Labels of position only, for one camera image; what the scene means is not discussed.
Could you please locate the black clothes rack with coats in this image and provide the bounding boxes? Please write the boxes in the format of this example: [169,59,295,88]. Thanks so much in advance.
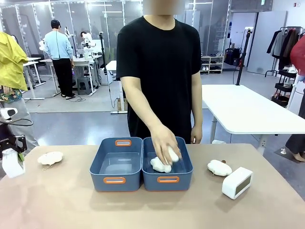
[265,26,305,77]

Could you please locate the black suitcases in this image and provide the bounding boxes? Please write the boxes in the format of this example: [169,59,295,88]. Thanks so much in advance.
[224,47,243,67]

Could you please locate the white plush pouch with keychain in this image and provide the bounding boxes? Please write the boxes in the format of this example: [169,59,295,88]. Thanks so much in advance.
[37,151,66,171]

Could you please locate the person in yellow jacket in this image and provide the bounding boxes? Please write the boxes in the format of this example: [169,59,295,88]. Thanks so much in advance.
[0,31,40,153]

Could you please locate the person's right forearm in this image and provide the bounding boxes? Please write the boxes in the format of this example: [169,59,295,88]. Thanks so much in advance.
[123,90,173,134]

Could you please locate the large white table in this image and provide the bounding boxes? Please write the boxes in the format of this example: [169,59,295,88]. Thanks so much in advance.
[201,83,305,156]

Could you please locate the white plush pouch brown button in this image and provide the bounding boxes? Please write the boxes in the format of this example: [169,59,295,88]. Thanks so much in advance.
[206,159,233,177]

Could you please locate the person in red top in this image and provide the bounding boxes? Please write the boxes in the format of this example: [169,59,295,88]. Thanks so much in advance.
[285,35,305,163]

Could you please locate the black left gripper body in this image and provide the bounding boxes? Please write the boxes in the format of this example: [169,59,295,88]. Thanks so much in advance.
[0,134,27,154]

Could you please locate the white standing desk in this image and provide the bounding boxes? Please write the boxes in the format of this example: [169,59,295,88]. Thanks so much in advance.
[104,60,128,113]

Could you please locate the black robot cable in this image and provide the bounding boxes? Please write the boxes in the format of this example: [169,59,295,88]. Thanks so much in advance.
[0,118,34,127]

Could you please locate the white shoe rack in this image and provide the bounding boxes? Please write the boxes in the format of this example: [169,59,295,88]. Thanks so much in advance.
[200,55,225,74]

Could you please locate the black camera tripod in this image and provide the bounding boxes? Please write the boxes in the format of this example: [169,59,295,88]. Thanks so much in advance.
[235,27,254,86]

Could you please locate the person in light blue shirt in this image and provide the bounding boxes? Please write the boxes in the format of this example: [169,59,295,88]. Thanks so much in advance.
[43,19,77,100]

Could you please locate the person's left hand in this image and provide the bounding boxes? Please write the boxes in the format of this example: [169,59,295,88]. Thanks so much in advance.
[190,125,203,145]

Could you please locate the grey plastic stool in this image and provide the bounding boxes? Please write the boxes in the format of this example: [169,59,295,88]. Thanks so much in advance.
[76,75,93,96]

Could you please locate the person's left forearm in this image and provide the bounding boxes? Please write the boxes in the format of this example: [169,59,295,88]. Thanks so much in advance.
[190,90,203,128]

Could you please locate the person's right hand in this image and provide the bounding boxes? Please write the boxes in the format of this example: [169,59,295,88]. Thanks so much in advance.
[151,125,183,167]

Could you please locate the person in black t-shirt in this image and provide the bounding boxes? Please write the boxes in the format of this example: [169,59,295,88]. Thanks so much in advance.
[116,14,203,145]

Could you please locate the black utility cart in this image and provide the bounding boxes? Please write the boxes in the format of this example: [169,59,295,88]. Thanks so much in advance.
[271,68,298,107]

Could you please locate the blue basket orange handles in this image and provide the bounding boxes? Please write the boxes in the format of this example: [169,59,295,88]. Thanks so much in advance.
[141,136,193,192]
[89,137,143,193]

